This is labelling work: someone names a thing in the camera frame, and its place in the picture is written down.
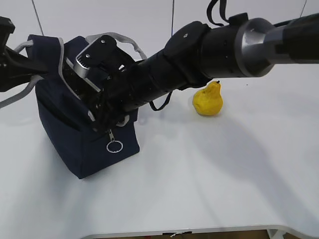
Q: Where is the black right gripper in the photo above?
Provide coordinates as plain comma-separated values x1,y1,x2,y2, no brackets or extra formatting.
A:
90,58,172,131

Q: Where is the navy blue lunch bag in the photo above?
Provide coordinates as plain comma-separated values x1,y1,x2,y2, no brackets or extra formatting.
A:
0,31,148,180

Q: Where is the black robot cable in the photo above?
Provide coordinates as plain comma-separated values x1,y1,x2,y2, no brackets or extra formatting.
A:
149,0,229,112

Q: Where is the yellow pear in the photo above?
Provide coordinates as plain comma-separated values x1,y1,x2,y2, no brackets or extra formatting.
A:
192,81,223,116

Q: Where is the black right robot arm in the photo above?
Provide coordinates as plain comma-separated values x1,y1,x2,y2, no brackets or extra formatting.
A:
85,14,319,129

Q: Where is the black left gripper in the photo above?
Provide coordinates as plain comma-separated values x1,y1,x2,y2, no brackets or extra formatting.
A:
0,17,47,92

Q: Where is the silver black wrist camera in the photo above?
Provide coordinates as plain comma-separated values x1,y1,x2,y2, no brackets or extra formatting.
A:
63,32,136,97

